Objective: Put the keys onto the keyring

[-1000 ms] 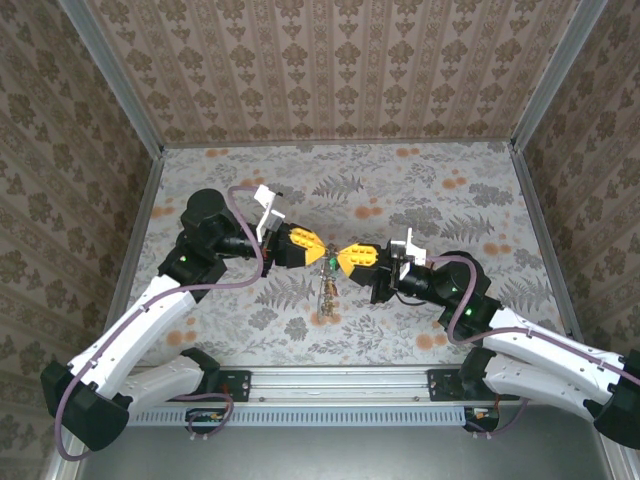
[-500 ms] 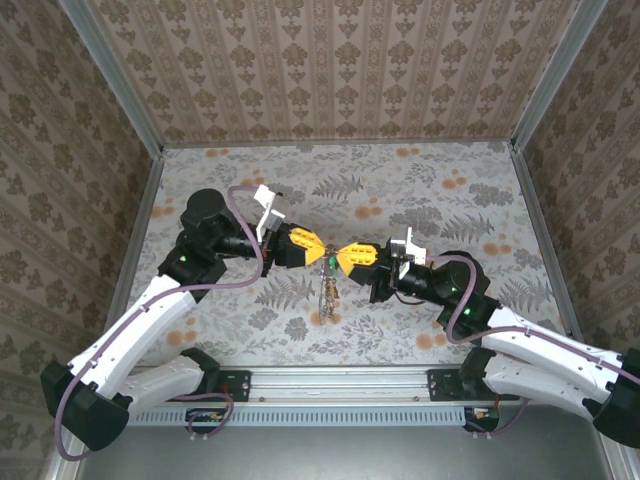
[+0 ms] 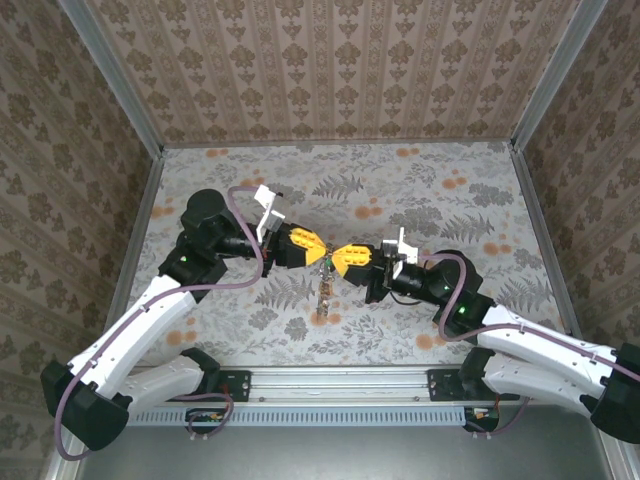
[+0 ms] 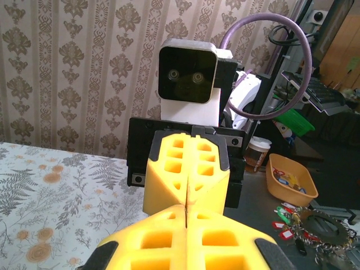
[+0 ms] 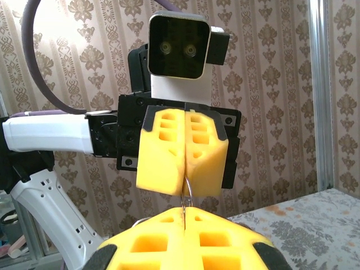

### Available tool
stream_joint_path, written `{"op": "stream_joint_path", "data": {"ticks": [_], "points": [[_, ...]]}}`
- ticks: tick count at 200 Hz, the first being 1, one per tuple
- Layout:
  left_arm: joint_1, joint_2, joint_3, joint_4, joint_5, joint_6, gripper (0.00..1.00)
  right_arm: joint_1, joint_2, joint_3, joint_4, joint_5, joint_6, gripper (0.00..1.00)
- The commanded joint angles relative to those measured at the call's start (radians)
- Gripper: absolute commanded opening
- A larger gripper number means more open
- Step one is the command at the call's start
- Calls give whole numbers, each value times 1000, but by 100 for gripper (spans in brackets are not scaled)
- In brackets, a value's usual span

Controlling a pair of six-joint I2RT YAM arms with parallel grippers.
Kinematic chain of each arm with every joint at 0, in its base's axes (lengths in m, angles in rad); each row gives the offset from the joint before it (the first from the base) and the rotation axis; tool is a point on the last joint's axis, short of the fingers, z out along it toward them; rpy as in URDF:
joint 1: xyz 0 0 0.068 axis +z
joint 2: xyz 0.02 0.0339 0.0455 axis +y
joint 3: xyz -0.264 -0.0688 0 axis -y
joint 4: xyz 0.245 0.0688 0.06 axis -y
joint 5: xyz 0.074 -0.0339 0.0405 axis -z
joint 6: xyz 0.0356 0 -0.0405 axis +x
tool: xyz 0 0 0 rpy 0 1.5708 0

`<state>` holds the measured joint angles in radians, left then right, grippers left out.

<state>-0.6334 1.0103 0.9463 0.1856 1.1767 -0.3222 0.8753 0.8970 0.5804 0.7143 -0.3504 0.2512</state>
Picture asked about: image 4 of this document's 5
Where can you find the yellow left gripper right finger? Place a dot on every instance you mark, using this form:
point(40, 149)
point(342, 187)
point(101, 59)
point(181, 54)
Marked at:
point(225, 253)

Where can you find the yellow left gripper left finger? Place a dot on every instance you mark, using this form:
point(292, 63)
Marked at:
point(157, 253)

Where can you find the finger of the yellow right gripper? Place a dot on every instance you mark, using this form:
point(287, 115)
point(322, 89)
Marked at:
point(213, 194)
point(160, 191)

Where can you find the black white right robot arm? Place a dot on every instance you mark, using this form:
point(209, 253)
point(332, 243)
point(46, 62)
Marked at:
point(247, 87)

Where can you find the brown paper coffee cup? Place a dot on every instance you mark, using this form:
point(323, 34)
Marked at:
point(257, 157)

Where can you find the red key tag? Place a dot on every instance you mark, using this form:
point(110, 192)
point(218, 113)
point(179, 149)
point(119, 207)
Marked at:
point(288, 234)
point(278, 225)

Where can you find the green key tag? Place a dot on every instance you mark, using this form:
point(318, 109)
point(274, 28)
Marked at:
point(282, 214)

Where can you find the black key fob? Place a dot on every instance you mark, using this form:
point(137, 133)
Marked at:
point(301, 247)

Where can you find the orange plastic tray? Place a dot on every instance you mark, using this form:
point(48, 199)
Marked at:
point(292, 198)

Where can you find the small toy figure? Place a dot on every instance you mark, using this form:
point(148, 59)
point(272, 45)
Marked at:
point(285, 131)

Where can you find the green plastic basket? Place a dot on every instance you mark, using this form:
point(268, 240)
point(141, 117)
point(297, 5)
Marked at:
point(298, 123)

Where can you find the black keyboard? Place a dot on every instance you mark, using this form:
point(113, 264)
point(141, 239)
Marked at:
point(320, 90)

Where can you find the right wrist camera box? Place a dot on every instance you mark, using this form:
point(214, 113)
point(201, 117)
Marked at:
point(185, 73)

